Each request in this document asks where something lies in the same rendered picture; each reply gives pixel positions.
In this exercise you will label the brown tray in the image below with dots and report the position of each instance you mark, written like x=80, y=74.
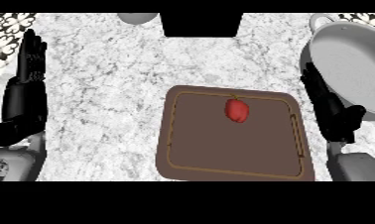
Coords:
x=233, y=135

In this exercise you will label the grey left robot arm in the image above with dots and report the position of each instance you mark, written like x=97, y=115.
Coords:
x=19, y=162

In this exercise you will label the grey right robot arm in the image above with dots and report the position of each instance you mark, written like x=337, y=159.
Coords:
x=351, y=163

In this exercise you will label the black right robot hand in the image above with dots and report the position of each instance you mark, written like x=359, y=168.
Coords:
x=332, y=109

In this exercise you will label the red bell pepper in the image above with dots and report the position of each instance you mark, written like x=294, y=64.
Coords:
x=236, y=110

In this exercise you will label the grey round object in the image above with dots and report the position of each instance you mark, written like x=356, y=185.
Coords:
x=137, y=18

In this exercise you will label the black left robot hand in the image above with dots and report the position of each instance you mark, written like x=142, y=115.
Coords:
x=24, y=102

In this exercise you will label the grey pot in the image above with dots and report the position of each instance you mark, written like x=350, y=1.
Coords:
x=344, y=61

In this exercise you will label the black appliance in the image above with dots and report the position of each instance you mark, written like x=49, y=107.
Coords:
x=201, y=24

